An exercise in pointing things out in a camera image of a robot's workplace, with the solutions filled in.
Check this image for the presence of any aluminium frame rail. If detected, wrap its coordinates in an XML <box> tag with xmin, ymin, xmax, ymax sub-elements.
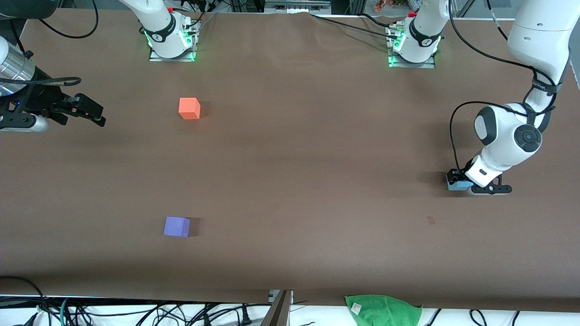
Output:
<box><xmin>264</xmin><ymin>0</ymin><xmax>332</xmax><ymax>15</ymax></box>

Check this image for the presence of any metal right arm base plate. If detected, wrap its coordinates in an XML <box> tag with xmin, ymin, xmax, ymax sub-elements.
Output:
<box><xmin>149</xmin><ymin>20</ymin><xmax>198</xmax><ymax>62</ymax></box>

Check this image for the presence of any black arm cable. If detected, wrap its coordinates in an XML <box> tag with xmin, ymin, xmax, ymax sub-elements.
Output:
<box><xmin>39</xmin><ymin>0</ymin><xmax>99</xmax><ymax>39</ymax></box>
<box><xmin>446</xmin><ymin>0</ymin><xmax>562</xmax><ymax>177</ymax></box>

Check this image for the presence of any black looped floor cable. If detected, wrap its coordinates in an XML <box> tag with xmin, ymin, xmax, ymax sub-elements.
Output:
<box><xmin>0</xmin><ymin>275</ymin><xmax>51</xmax><ymax>326</ymax></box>

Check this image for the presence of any orange foam block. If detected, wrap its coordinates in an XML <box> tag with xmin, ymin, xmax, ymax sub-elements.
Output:
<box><xmin>179</xmin><ymin>97</ymin><xmax>201</xmax><ymax>120</ymax></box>

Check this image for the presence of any brown table cover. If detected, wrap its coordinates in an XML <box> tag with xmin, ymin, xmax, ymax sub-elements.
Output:
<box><xmin>0</xmin><ymin>9</ymin><xmax>580</xmax><ymax>313</ymax></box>

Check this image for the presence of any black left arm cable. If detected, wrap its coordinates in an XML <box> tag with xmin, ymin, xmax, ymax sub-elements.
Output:
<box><xmin>446</xmin><ymin>0</ymin><xmax>562</xmax><ymax>177</ymax></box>

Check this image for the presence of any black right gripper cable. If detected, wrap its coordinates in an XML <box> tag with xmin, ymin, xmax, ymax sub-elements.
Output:
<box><xmin>0</xmin><ymin>77</ymin><xmax>82</xmax><ymax>87</ymax></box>

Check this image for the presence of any purple foam block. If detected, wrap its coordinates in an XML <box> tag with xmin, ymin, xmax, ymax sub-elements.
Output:
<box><xmin>164</xmin><ymin>216</ymin><xmax>191</xmax><ymax>238</ymax></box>

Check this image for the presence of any green cloth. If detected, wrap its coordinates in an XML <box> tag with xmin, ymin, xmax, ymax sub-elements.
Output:
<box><xmin>344</xmin><ymin>294</ymin><xmax>423</xmax><ymax>326</ymax></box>

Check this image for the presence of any black table cable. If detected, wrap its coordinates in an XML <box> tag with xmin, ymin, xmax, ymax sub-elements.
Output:
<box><xmin>309</xmin><ymin>13</ymin><xmax>401</xmax><ymax>38</ymax></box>

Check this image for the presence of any light blue foam block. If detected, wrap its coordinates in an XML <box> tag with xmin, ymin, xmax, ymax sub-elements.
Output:
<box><xmin>446</xmin><ymin>176</ymin><xmax>474</xmax><ymax>191</ymax></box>

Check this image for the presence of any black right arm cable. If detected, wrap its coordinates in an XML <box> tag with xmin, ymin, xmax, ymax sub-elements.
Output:
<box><xmin>39</xmin><ymin>0</ymin><xmax>99</xmax><ymax>39</ymax></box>

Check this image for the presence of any tangled black cable bundle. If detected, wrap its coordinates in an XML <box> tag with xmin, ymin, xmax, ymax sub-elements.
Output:
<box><xmin>68</xmin><ymin>301</ymin><xmax>272</xmax><ymax>326</ymax></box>

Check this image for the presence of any grey metal post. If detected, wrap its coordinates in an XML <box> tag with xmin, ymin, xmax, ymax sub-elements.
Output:
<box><xmin>261</xmin><ymin>290</ymin><xmax>293</xmax><ymax>326</ymax></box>

